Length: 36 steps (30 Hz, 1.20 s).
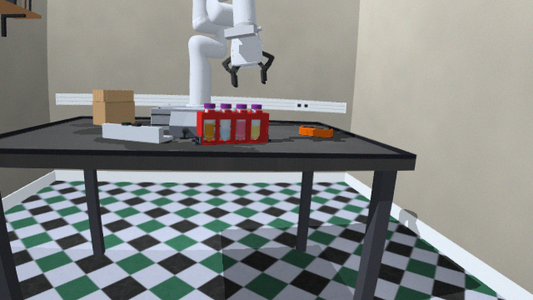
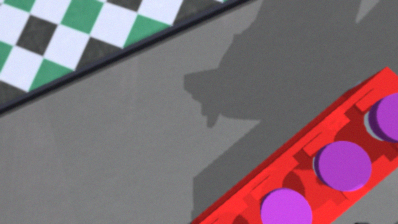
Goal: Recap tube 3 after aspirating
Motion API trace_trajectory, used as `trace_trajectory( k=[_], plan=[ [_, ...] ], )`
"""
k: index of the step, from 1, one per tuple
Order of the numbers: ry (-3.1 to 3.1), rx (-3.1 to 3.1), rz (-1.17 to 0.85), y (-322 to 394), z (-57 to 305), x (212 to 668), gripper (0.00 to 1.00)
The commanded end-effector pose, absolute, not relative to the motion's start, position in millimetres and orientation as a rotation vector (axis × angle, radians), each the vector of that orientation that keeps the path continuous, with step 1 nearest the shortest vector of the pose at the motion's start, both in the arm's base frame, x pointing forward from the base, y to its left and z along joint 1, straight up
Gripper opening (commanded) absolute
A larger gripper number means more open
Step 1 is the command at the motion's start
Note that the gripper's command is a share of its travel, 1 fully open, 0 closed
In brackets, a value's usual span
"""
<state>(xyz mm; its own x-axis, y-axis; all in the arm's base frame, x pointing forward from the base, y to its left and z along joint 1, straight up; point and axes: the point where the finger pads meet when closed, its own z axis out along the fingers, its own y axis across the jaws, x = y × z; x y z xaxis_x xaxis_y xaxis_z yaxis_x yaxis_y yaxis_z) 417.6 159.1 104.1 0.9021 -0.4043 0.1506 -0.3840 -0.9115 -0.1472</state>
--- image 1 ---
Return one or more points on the orange digital multimeter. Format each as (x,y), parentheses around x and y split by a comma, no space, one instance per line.
(311,131)

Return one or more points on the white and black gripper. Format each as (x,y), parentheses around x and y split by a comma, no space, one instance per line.
(247,52)

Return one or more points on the brown cardboard box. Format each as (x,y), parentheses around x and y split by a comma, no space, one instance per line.
(113,106)

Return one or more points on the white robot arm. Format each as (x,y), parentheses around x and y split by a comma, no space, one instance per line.
(243,22)

